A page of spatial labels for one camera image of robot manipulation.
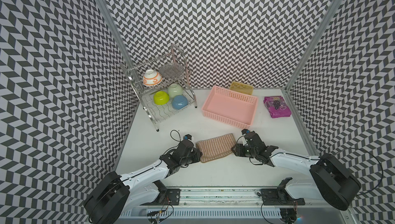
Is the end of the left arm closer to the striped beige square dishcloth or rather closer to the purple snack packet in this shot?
the striped beige square dishcloth

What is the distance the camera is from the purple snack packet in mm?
1006

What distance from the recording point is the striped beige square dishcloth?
0.86 m

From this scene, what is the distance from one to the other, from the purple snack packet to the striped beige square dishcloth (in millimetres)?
329
